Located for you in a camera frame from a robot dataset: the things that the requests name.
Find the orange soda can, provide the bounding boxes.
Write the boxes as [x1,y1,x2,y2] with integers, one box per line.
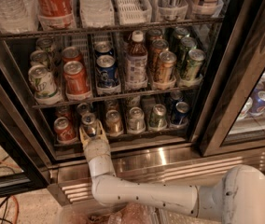
[63,61,89,95]
[62,47,83,63]

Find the blue pepsi can front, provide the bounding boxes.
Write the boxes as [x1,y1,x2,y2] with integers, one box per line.
[96,55,119,88]

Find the green white can front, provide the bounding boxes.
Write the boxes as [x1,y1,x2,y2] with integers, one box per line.
[181,49,205,81]

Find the white plastic shelf tray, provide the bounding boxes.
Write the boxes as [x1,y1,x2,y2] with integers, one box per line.
[114,0,152,25]

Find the blue pepsi can rear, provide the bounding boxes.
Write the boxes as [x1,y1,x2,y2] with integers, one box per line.
[94,41,114,57]

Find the orange gold can front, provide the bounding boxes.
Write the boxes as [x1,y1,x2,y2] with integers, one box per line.
[154,50,176,83]

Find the red soda can bottom shelf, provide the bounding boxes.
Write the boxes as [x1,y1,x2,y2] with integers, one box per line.
[54,117,77,142]

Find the redbull can rear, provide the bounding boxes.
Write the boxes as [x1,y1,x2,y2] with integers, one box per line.
[77,103,91,116]

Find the white green soda can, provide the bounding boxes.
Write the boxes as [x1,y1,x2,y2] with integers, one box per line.
[28,64,58,98]

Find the clear water bottle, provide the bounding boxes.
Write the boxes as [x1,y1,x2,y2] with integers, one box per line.
[0,0,38,34]

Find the fridge glass door right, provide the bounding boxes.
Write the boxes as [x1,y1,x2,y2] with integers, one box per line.
[201,0,265,156]

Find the red cola bottle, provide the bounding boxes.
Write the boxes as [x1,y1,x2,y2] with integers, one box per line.
[33,0,75,21]

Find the clear plastic bin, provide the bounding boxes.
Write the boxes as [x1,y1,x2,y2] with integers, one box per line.
[159,209,221,224]
[53,201,159,224]

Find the silver white can bottom shelf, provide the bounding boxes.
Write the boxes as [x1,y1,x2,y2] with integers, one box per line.
[128,107,145,133]

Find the brown tea bottle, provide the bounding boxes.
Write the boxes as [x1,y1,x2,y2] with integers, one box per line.
[125,30,147,83]

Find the gold can bottom shelf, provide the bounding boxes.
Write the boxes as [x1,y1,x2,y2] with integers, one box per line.
[105,110,122,135]

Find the green can bottom shelf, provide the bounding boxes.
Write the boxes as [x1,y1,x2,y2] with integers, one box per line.
[149,104,166,130]

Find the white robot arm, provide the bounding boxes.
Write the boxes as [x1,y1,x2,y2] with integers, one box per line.
[79,123,265,224]

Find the silver blue redbull can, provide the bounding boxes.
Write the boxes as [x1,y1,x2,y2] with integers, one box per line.
[81,113,97,137]

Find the orange soda can rear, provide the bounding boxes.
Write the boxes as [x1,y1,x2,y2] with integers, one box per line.
[62,47,83,63]

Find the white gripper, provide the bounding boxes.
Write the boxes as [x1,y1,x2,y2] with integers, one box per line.
[79,120,110,161]

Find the blue can bottom shelf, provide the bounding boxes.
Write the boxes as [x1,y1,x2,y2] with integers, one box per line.
[171,102,189,125]

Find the blue pepsi can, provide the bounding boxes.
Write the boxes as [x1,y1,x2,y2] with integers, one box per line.
[96,55,119,88]
[94,41,114,57]

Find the orange soda can front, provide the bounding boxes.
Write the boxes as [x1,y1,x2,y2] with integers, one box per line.
[63,61,89,95]

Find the orange cable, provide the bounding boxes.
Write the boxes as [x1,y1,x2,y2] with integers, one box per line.
[0,160,20,224]

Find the clear plastic bin left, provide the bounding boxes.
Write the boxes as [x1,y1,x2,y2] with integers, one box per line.
[53,201,159,224]

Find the clear plastic bin right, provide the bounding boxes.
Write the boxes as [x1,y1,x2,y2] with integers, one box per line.
[159,209,221,224]

